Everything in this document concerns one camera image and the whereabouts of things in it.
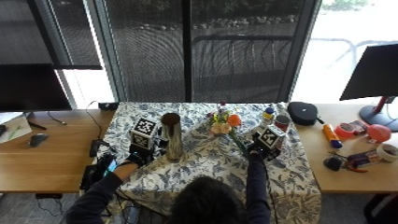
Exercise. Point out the person's right hand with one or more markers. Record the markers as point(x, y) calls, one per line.
point(258, 149)

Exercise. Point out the person's left hand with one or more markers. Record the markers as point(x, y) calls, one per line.
point(138, 155)

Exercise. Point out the tall metal cylinder vase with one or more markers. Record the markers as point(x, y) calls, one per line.
point(171, 137)

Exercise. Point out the mixed flower bouquet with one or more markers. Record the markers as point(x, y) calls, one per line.
point(225, 124)

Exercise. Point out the white marker cube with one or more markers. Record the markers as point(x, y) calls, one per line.
point(271, 137)
point(142, 132)

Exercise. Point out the yellow bottle with blue cap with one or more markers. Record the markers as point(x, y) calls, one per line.
point(267, 117)

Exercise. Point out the red cup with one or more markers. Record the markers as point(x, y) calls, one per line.
point(282, 123)

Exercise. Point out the blue floral tablecloth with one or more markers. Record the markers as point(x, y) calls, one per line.
point(206, 168)

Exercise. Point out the clear plastic bottle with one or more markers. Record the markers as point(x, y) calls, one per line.
point(281, 109)

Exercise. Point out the black wrist device blue screen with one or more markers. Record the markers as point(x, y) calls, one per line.
point(108, 166)

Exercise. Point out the black zip pouch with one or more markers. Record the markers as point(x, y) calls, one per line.
point(302, 113)

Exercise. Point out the small black box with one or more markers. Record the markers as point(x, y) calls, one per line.
point(108, 105)

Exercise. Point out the orange marker with blue cap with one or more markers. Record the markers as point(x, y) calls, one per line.
point(331, 135)

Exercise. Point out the the person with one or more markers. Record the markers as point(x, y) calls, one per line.
point(257, 209)

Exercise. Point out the small black device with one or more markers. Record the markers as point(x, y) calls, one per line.
point(332, 163)

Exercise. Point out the flat black box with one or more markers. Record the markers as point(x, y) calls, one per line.
point(89, 179)

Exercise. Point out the red tape roll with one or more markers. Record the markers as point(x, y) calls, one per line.
point(343, 130)

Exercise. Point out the red packet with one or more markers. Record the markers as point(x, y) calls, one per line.
point(359, 126)

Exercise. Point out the purple packet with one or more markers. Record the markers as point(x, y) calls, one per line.
point(362, 158)

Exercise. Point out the dark mesh window screen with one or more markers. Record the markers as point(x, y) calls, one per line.
point(153, 56)

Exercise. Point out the dark computer mouse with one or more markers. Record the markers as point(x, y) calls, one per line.
point(37, 139)

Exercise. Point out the black pen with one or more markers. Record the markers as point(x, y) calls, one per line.
point(37, 125)

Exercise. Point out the pink ball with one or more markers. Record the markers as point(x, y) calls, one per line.
point(379, 133)

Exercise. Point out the white tape roll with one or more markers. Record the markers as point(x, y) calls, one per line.
point(387, 152)

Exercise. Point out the white paper pad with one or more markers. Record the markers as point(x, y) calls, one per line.
point(14, 127)

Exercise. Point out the dark chair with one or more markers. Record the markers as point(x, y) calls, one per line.
point(380, 210)

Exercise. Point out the black monitor with red stand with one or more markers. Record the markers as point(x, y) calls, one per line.
point(372, 73)

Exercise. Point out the dark roller blind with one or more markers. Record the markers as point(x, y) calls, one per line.
point(41, 31)

